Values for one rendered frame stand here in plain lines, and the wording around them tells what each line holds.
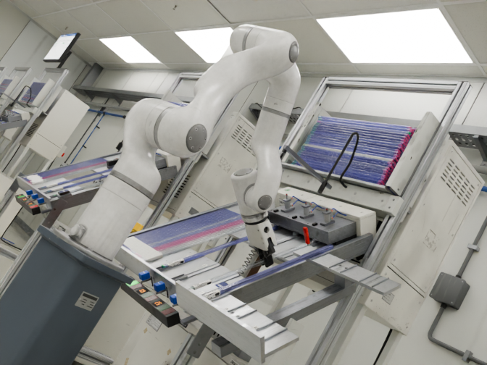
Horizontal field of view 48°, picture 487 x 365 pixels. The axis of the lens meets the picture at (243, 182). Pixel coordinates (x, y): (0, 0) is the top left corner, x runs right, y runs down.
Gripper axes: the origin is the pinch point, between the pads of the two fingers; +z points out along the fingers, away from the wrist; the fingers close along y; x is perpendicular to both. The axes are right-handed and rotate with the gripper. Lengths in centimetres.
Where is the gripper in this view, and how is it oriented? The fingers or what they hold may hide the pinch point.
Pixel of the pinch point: (266, 259)
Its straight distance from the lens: 183.1
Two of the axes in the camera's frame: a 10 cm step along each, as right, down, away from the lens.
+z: 2.4, 9.0, 3.6
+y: -5.7, -1.7, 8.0
